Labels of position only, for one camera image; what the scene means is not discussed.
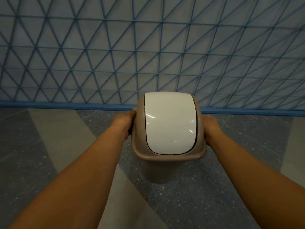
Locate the person's left hand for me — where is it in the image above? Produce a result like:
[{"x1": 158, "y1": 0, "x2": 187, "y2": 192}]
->
[{"x1": 112, "y1": 108, "x2": 138, "y2": 138}]

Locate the person's right hand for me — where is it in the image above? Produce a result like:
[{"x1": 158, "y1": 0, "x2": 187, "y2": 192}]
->
[{"x1": 202, "y1": 114, "x2": 224, "y2": 147}]

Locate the person's right forearm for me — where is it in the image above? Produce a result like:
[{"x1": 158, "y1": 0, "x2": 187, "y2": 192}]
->
[{"x1": 207, "y1": 132, "x2": 305, "y2": 229}]

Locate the brown swing-lid trash bin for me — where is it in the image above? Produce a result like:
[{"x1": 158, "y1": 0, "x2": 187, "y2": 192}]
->
[{"x1": 131, "y1": 92, "x2": 208, "y2": 184}]

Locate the person's left forearm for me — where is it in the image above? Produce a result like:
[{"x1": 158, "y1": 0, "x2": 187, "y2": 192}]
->
[{"x1": 10, "y1": 127, "x2": 129, "y2": 229}]

